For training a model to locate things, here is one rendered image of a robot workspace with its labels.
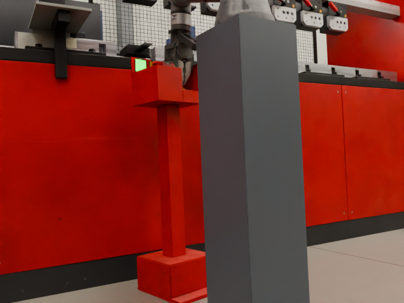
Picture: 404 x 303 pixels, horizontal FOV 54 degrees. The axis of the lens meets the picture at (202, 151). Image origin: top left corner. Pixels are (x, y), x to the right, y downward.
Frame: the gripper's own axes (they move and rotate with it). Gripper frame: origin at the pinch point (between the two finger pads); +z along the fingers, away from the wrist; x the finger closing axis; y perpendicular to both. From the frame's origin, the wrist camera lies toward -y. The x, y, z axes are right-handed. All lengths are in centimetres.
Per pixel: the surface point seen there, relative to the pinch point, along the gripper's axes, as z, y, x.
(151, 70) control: -2.5, -1.5, 15.1
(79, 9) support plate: -23.2, 18.3, 31.5
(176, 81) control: 0.9, -4.9, 7.1
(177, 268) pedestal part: 63, -13, 12
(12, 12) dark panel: -40, 100, 29
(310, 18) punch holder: -46, 13, -101
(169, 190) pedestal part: 38.7, -2.8, 8.2
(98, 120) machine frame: 14.3, 25.6, 20.5
